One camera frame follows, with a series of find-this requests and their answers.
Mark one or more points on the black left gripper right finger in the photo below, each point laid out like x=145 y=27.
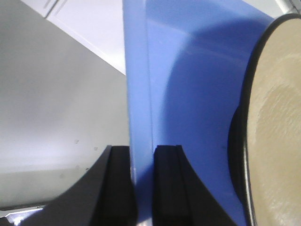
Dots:
x=180 y=197

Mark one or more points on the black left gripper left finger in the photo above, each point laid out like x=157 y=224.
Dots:
x=104 y=196

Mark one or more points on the beige plate with black rim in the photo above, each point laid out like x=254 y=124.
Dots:
x=264 y=141

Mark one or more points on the blue plastic tray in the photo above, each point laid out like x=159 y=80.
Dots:
x=185 y=64

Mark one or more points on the white wall cabinet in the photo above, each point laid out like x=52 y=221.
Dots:
x=96 y=24

